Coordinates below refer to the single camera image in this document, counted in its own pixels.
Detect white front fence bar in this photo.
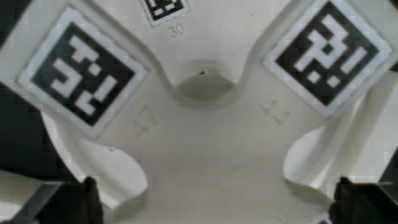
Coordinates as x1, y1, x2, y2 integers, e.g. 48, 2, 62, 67
0, 169, 46, 224

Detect white round table top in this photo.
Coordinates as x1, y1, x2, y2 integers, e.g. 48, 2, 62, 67
41, 0, 398, 206

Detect white cross table base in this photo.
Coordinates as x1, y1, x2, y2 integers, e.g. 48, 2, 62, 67
0, 0, 398, 224

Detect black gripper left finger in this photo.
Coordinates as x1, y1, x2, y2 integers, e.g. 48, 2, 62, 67
11, 176, 107, 224

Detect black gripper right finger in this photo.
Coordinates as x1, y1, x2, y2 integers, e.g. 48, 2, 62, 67
329, 177, 398, 224

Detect white cylindrical table leg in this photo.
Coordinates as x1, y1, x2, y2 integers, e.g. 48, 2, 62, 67
176, 60, 237, 101

